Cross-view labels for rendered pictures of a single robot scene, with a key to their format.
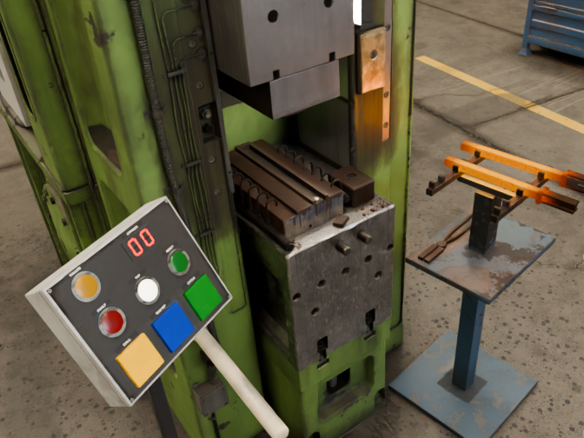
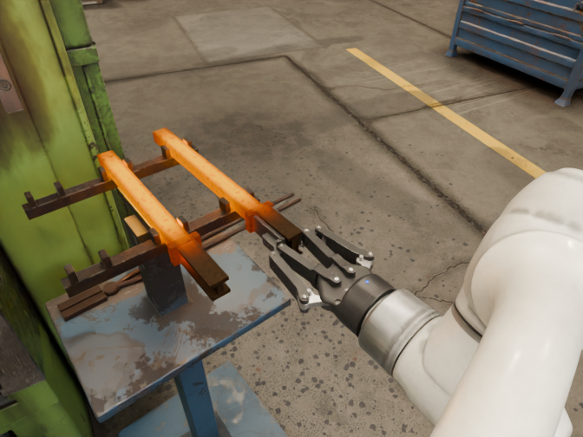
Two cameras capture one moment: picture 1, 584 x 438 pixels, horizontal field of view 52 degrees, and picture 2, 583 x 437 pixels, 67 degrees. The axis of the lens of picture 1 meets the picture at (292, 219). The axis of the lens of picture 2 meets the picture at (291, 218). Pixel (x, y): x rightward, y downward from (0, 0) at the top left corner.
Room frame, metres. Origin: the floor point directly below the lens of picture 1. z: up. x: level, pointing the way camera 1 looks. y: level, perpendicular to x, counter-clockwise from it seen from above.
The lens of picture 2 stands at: (0.91, -0.87, 1.37)
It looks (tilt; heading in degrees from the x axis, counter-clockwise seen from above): 40 degrees down; 2
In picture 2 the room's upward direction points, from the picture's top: straight up
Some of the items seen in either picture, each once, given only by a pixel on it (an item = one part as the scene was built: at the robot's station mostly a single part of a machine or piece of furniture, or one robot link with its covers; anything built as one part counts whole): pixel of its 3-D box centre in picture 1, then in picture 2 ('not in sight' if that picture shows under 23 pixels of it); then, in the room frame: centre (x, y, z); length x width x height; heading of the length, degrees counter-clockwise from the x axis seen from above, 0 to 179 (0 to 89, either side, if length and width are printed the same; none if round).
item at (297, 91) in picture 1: (259, 66); not in sight; (1.51, 0.05, 1.32); 0.42 x 0.20 x 0.10; 32
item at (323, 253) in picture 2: not in sight; (326, 257); (1.34, -0.90, 0.94); 0.11 x 0.01 x 0.04; 34
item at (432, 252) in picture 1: (474, 217); (196, 245); (1.63, -0.62, 0.68); 0.60 x 0.04 x 0.01; 132
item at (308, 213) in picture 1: (272, 183); not in sight; (1.51, 0.05, 0.96); 0.42 x 0.20 x 0.09; 32
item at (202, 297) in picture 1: (202, 297); not in sight; (0.98, 0.21, 1.01); 0.07 x 0.05 x 0.07; 147
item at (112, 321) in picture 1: (112, 321); not in sight; (0.84, 0.36, 1.09); 0.05 x 0.03 x 0.04; 122
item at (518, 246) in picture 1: (481, 248); (169, 303); (1.47, -0.59, 0.67); 0.40 x 0.30 x 0.02; 131
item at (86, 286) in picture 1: (86, 286); not in sight; (0.86, 0.39, 1.16); 0.05 x 0.03 x 0.04; 122
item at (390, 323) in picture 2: not in sight; (397, 329); (1.23, -0.98, 0.94); 0.09 x 0.06 x 0.09; 132
